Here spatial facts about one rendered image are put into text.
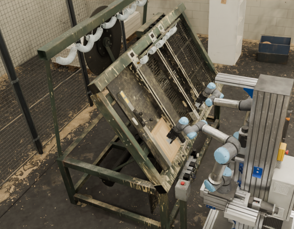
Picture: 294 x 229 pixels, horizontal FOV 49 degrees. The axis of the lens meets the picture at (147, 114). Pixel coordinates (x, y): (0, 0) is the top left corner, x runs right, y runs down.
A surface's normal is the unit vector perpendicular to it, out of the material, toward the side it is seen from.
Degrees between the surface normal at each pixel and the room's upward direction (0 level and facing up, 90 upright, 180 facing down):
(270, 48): 91
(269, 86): 0
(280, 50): 91
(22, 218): 0
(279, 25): 90
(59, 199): 0
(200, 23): 90
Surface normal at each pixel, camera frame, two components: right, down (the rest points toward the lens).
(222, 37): -0.45, 0.55
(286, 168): -0.08, -0.81
